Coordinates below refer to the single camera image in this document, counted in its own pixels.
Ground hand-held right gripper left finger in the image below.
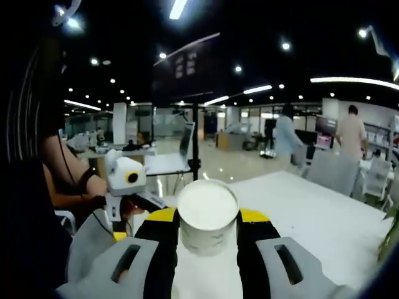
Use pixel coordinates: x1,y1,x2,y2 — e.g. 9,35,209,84
57,207,180,299

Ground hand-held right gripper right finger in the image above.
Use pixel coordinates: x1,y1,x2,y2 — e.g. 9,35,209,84
236,210,344,299

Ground green print paper cup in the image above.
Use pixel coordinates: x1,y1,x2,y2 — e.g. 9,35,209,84
176,179,239,258

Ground person's left hand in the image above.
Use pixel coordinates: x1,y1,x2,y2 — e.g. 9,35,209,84
89,178,108,200

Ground silver open laptop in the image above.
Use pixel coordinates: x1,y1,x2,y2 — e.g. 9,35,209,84
143,121,196,176

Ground white table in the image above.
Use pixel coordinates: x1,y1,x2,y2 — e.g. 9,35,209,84
132,169,395,299

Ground black stand pole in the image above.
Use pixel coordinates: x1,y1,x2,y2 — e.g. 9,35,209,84
190,102,202,182

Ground person's black shirt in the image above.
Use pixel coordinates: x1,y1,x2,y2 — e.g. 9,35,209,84
0,31,74,299

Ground small wooden cabinet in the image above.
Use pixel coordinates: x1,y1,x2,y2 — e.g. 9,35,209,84
216,131,244,153

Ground black sign board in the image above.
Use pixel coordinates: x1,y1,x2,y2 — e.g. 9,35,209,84
151,32,221,106

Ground short ceiling strip light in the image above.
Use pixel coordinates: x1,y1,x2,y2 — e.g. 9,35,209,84
203,95,230,107
243,84,273,95

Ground white slatted chair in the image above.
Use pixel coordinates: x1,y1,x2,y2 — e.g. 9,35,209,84
360,158,394,201

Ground green plant in white pot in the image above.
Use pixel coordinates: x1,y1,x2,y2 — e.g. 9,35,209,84
377,205,399,261

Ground dark display screen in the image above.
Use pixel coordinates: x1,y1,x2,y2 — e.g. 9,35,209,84
314,115,339,138

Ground white storage shelf rack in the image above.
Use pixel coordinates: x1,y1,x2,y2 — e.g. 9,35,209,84
363,120,399,156

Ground long ceiling strip light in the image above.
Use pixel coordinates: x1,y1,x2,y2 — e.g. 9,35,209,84
310,77,399,92

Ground black wrist strap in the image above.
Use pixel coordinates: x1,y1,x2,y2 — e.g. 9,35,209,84
79,169,96,191

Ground black cable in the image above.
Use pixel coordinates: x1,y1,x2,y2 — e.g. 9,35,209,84
57,135,79,187

